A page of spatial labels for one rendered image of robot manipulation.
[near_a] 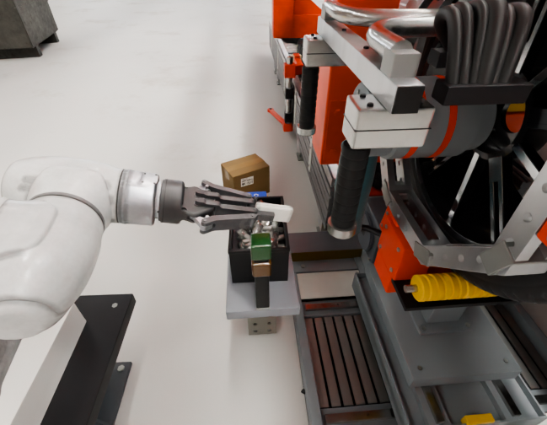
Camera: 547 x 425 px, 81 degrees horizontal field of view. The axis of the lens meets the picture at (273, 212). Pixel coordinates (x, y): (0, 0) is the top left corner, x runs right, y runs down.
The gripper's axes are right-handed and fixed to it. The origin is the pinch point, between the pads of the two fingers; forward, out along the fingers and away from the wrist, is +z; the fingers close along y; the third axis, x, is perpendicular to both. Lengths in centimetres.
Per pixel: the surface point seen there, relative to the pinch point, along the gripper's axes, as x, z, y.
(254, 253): 6.8, -2.5, -4.3
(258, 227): 12.6, 1.5, 10.1
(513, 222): -17.9, 24.9, -19.8
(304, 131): -8.6, 8.8, 20.6
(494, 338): 29, 73, -9
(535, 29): -39, 32, 3
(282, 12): -12, 45, 235
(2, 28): 99, -231, 424
